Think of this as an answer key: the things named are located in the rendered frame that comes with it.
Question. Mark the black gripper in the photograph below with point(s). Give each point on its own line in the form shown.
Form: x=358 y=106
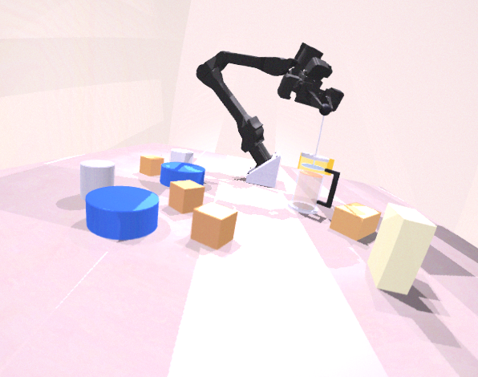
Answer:
x=308 y=92

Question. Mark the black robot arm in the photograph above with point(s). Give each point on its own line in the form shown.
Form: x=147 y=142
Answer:
x=307 y=62

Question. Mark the glass french press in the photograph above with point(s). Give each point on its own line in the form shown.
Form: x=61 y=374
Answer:
x=311 y=174

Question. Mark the white cylinder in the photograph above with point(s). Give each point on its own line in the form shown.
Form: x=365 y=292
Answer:
x=181 y=156
x=95 y=174

